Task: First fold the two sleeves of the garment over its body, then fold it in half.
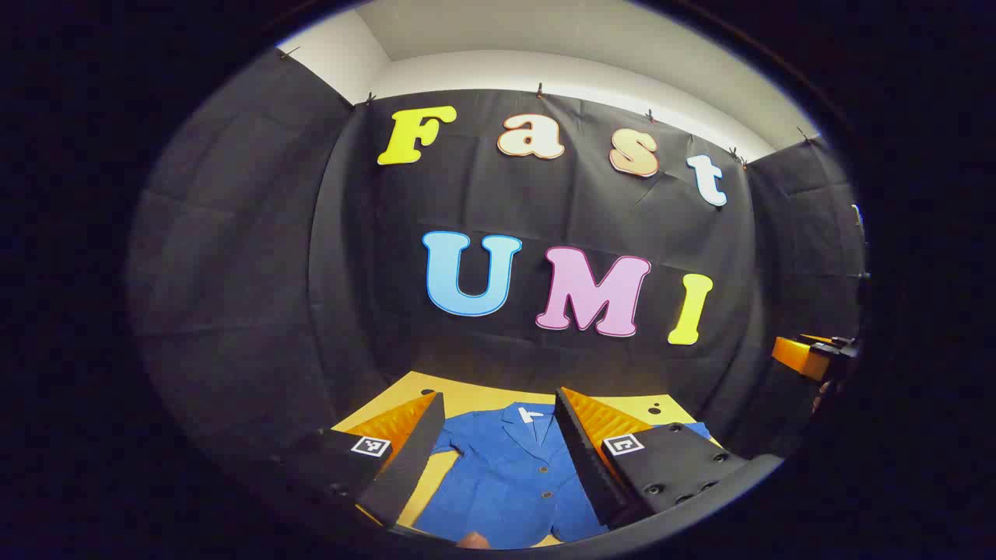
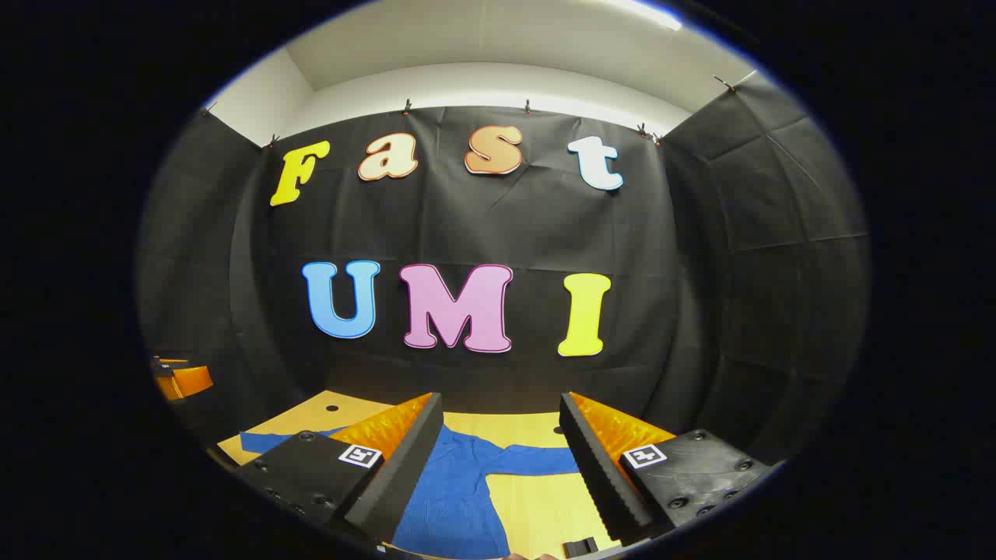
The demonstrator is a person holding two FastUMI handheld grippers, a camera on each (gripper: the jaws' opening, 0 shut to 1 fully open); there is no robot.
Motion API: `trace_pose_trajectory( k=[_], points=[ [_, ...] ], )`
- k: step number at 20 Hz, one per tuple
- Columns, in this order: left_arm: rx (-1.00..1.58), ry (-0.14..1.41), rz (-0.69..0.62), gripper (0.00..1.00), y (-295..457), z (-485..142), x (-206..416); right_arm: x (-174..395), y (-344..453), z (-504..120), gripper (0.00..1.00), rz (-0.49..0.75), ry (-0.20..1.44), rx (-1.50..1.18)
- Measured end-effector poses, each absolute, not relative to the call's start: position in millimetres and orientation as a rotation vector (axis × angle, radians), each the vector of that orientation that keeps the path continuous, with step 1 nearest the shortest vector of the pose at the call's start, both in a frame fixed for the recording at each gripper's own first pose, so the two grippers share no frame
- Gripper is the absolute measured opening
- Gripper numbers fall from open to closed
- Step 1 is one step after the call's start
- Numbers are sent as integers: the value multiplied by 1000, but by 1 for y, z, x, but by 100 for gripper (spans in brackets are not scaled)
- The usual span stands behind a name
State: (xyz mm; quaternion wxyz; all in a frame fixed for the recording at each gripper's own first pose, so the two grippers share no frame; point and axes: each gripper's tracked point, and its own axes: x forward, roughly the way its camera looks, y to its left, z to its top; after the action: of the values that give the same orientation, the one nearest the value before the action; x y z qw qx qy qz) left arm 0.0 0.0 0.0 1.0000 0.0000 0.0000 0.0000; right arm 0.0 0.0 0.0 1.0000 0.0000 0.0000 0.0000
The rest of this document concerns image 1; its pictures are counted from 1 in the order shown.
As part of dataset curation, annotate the row of small cloth clips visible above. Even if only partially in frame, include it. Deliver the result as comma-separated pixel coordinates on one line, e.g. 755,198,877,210
280,47,818,168

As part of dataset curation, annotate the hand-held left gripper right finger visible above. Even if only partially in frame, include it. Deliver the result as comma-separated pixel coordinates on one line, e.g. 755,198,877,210
554,387,752,531

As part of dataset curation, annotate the blue button shirt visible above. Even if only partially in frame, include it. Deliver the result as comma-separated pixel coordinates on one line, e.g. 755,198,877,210
411,401,713,550

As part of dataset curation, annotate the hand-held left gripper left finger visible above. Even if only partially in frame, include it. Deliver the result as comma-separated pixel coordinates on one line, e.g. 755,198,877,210
276,391,446,530

